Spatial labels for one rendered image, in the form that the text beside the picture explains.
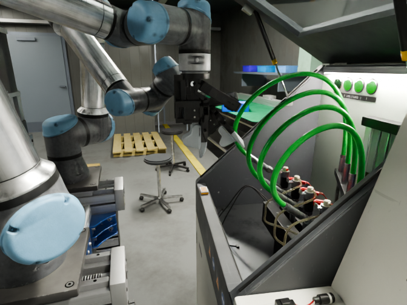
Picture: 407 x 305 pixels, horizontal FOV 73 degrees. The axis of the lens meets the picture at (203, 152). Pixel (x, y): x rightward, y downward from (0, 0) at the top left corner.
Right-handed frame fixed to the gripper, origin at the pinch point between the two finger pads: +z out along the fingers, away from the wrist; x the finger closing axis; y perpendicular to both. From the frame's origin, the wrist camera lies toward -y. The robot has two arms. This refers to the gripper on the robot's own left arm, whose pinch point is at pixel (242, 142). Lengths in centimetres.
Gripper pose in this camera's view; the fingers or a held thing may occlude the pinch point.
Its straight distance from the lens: 85.4
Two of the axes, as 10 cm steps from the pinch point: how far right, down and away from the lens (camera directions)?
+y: -7.3, 6.7, 1.1
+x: -0.7, 0.8, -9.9
